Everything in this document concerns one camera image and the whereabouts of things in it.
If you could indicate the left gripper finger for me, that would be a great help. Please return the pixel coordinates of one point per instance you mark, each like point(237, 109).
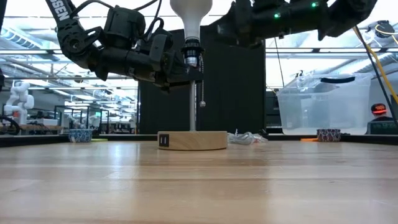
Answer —
point(192, 74)

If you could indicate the white light bulb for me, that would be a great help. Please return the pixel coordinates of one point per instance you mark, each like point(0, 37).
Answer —
point(191, 15)

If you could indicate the wooden base lamp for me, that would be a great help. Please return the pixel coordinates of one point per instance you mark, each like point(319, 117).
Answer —
point(192, 140)

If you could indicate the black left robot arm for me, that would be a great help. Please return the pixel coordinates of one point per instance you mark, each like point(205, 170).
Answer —
point(81, 46)

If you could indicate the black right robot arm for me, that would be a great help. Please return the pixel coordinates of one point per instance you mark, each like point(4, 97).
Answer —
point(342, 12)

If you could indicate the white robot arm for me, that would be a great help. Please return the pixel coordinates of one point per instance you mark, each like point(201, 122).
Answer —
point(20, 96)

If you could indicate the black folding partition screen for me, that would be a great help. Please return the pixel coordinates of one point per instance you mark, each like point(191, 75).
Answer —
point(236, 93)

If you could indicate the thin black rod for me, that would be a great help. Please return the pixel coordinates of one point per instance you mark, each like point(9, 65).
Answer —
point(279, 59)

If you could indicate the green sticky note pad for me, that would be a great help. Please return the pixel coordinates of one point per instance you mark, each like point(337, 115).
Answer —
point(99, 140)

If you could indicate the clear plastic storage bin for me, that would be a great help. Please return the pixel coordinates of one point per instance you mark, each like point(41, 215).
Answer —
point(323, 105)

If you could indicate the orange sticky note pad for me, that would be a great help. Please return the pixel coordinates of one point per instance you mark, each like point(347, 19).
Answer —
point(308, 140)

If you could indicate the person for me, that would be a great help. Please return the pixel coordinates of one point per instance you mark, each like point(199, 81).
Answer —
point(379, 123)

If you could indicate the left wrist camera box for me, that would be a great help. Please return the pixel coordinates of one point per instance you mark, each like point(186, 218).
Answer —
point(159, 46)

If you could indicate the black frame workstation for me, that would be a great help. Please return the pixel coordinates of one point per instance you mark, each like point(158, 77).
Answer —
point(77, 106)

